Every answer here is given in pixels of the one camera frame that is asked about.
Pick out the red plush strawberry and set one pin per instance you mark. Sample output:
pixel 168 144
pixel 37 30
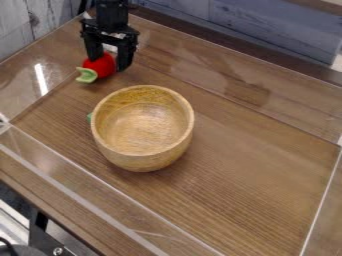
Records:
pixel 97 69

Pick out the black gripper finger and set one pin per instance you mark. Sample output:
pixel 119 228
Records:
pixel 125 52
pixel 93 47

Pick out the wooden bowl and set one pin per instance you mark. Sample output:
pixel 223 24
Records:
pixel 141 126

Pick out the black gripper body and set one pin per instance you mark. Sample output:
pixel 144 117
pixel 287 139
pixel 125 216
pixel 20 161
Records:
pixel 108 26

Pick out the small green object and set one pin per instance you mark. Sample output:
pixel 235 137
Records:
pixel 88 117

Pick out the blue-grey sofa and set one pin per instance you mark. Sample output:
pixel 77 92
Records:
pixel 298 28

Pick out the black table leg bracket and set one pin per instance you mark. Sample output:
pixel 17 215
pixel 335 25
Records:
pixel 41 240

